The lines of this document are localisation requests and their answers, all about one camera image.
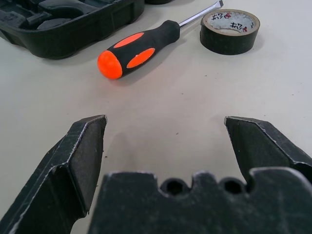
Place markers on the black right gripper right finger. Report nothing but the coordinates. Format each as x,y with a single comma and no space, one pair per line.
263,146

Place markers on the black electrical tape roll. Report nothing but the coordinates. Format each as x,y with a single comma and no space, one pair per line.
226,41

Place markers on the black tool case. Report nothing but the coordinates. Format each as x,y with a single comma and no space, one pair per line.
61,36

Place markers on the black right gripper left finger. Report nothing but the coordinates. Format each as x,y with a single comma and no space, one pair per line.
61,170

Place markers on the orange black flathead screwdriver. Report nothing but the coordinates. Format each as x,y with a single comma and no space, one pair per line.
136,48

